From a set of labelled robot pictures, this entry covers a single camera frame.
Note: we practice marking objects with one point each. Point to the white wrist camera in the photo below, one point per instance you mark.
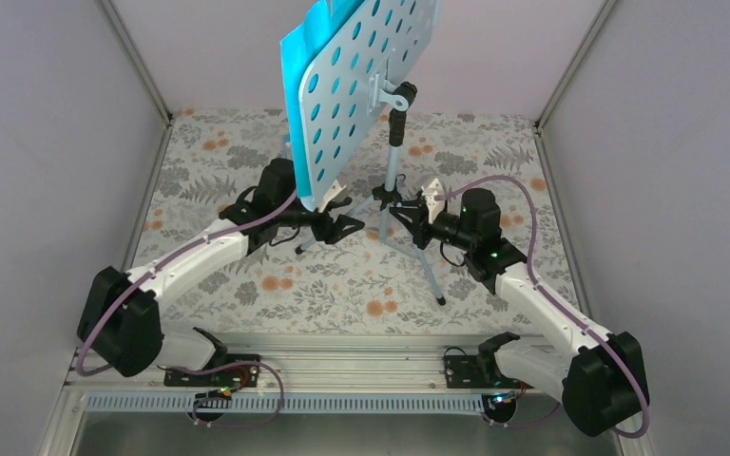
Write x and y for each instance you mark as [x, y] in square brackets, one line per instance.
[433, 199]
[336, 190]

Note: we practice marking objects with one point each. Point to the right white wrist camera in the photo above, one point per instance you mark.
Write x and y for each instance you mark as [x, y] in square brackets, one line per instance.
[433, 199]

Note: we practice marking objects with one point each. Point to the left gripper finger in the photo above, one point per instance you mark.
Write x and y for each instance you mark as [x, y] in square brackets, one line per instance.
[337, 203]
[343, 227]

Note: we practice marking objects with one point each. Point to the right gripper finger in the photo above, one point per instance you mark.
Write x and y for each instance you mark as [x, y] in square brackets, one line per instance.
[410, 217]
[419, 203]

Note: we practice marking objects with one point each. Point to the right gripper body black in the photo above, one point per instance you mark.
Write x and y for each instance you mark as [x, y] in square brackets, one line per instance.
[424, 220]

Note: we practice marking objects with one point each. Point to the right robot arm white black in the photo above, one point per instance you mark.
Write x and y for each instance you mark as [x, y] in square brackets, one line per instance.
[595, 375]

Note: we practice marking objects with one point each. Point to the aluminium frame post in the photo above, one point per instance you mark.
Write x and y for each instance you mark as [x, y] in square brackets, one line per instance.
[121, 30]
[575, 63]

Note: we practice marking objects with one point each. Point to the left aluminium frame post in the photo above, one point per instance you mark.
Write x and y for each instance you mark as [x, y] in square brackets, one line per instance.
[121, 30]

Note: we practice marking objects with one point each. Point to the blue sheet music paper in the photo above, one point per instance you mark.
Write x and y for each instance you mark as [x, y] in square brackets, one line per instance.
[298, 49]

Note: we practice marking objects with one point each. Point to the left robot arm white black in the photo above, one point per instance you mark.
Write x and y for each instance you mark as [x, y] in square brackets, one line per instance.
[121, 328]

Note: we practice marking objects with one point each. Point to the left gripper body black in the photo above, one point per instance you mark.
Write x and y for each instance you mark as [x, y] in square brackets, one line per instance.
[320, 230]

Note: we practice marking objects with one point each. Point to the light blue music stand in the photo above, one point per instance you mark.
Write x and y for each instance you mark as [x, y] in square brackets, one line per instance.
[361, 71]

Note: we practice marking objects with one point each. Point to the right aluminium frame post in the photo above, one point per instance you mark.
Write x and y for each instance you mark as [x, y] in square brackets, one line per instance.
[575, 63]

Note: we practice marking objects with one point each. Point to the aluminium mounting rail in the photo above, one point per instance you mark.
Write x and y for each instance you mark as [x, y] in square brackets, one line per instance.
[328, 363]

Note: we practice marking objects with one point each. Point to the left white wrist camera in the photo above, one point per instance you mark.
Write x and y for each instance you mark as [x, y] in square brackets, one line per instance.
[336, 190]

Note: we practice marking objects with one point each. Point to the floral patterned table mat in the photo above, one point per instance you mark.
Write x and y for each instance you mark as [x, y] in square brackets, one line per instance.
[359, 285]

